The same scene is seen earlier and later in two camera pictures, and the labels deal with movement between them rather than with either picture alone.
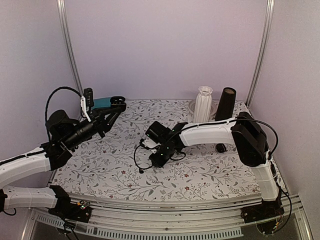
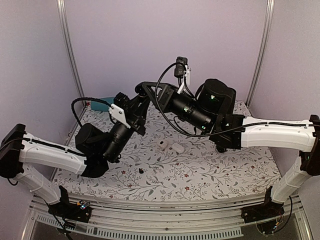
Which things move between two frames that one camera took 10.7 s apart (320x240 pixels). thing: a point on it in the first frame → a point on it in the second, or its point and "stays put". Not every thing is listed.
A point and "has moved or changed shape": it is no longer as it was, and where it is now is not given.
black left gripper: [101, 123] → [136, 116]
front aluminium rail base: [117, 218] stays put
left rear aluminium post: [61, 4] stays put
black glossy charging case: [118, 101] has moved or changed shape
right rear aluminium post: [270, 8] stays put
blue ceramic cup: [102, 102] stays put
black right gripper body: [165, 156] → [166, 102]
